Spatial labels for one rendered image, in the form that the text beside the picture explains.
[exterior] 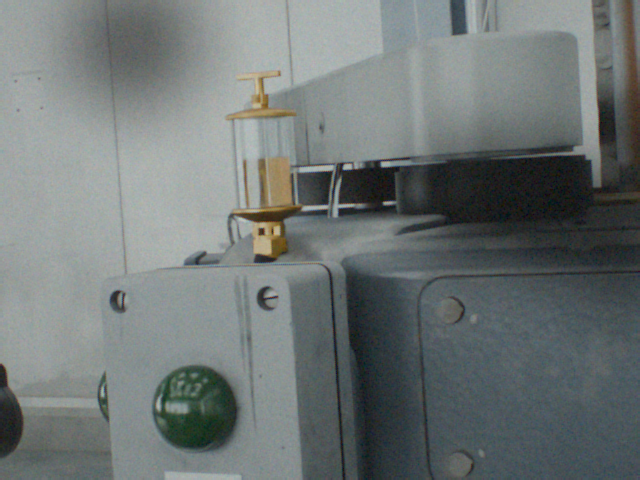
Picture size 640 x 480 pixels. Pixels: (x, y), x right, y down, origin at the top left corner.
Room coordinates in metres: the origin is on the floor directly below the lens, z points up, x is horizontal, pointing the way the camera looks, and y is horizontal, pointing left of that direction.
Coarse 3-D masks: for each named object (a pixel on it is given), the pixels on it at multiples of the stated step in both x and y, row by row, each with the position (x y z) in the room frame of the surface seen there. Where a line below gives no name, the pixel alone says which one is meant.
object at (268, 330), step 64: (128, 320) 0.46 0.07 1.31; (192, 320) 0.45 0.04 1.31; (256, 320) 0.44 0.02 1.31; (320, 320) 0.45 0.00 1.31; (128, 384) 0.46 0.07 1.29; (256, 384) 0.44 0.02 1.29; (320, 384) 0.45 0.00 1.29; (128, 448) 0.46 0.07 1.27; (256, 448) 0.44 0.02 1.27; (320, 448) 0.44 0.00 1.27
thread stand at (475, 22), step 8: (472, 0) 0.81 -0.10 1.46; (480, 0) 0.81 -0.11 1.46; (472, 8) 0.81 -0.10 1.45; (480, 8) 0.81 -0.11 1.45; (472, 16) 0.81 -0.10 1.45; (480, 16) 0.81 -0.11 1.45; (488, 16) 0.81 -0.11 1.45; (472, 24) 0.81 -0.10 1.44; (480, 24) 0.81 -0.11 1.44; (488, 24) 0.81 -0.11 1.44; (472, 32) 0.81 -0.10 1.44; (480, 32) 0.81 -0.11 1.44
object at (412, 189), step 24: (408, 168) 0.60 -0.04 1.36; (432, 168) 0.58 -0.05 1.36; (456, 168) 0.58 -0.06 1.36; (480, 168) 0.57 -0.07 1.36; (504, 168) 0.57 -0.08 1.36; (528, 168) 0.57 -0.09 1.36; (552, 168) 0.57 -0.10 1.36; (576, 168) 0.58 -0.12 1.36; (408, 192) 0.59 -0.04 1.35; (432, 192) 0.58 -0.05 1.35; (456, 192) 0.57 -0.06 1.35; (480, 192) 0.57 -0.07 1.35; (504, 192) 0.57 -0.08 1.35; (528, 192) 0.57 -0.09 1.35; (552, 192) 0.57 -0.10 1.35; (576, 192) 0.58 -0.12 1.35; (456, 216) 0.58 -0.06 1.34; (480, 216) 0.57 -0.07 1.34; (504, 216) 0.57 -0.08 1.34; (528, 216) 0.57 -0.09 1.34
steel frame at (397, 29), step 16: (384, 0) 5.54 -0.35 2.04; (400, 0) 5.51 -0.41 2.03; (416, 0) 5.48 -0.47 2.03; (432, 0) 5.45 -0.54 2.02; (448, 0) 5.42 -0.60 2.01; (464, 0) 5.81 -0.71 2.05; (384, 16) 5.54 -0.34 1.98; (400, 16) 5.51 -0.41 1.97; (432, 16) 5.45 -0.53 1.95; (448, 16) 5.42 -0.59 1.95; (464, 16) 5.81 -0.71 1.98; (384, 32) 5.54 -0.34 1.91; (400, 32) 5.51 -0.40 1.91; (416, 32) 5.48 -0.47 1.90; (432, 32) 5.45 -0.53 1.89; (448, 32) 5.42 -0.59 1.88; (464, 32) 5.81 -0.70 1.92; (384, 48) 5.55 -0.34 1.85; (400, 160) 5.53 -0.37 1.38; (464, 160) 5.83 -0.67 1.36
